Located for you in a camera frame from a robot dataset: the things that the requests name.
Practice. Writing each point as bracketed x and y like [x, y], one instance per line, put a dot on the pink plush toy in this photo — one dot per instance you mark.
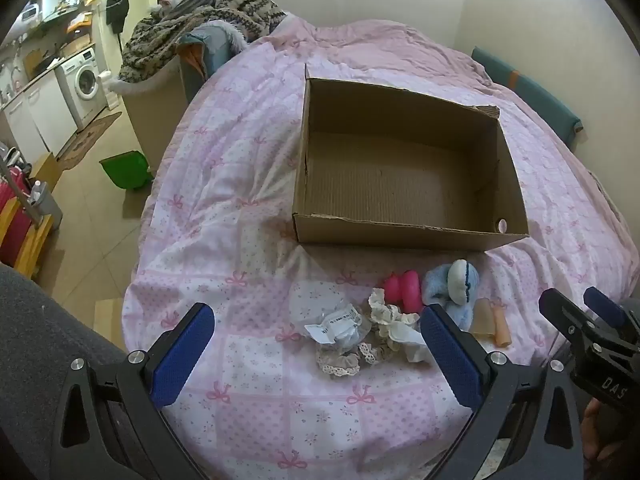
[405, 287]

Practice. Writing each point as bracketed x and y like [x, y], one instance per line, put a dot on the white washing machine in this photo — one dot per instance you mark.
[82, 85]

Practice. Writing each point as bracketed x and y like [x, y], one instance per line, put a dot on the white kitchen cabinet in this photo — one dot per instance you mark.
[30, 115]

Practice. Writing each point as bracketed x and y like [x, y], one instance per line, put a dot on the green dustpan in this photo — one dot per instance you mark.
[125, 170]

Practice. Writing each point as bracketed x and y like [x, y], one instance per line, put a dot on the grey bin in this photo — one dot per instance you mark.
[47, 207]

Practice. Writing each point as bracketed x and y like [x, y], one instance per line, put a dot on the teal headboard cushion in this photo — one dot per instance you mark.
[530, 92]

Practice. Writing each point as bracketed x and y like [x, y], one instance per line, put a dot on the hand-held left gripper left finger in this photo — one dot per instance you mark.
[180, 355]

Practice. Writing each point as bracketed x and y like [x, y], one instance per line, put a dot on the brown cardboard box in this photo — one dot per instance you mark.
[400, 185]

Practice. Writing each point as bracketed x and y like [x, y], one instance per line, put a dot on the person's grey clothed leg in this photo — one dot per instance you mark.
[45, 360]

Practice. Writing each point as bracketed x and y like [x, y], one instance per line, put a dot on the teal jacket with fur trim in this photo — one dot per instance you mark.
[210, 50]

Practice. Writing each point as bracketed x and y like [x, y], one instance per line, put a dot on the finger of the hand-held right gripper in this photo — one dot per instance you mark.
[562, 312]
[605, 307]

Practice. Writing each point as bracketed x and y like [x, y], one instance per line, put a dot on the black garment on hanger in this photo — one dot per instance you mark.
[118, 10]

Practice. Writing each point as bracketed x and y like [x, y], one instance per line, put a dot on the yellow wooden chair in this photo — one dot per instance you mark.
[32, 247]

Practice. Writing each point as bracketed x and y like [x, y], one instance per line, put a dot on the beige lace scrunchie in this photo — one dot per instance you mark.
[340, 362]

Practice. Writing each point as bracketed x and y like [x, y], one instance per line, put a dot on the light blue plush toy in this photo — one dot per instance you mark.
[457, 292]

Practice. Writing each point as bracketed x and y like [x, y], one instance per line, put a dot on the peach soft tube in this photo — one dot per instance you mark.
[501, 327]

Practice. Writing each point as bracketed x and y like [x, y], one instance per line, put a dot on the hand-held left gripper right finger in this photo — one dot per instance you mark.
[450, 355]

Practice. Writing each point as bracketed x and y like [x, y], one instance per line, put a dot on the red suitcase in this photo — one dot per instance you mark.
[12, 215]

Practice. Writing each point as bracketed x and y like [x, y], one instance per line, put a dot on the translucent beige soft pad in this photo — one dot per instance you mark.
[484, 317]

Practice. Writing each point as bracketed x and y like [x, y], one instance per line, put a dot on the brown patterned knit blanket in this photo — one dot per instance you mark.
[200, 20]

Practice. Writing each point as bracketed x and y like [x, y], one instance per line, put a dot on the light wooden board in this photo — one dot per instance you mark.
[107, 322]

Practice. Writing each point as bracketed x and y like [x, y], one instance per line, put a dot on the clear bag of scrunchies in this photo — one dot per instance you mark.
[340, 327]

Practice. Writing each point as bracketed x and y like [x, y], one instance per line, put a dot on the white ruffled scrunchie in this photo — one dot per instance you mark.
[387, 310]

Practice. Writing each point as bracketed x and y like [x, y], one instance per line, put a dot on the small cardboard box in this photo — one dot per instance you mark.
[47, 172]

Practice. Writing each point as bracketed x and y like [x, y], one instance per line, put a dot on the pink patterned bed blanket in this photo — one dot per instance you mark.
[240, 200]

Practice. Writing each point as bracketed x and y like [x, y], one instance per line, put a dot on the brown patterned floor rug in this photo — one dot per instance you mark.
[85, 142]

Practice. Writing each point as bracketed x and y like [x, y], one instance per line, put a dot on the person's right hand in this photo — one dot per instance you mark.
[595, 430]

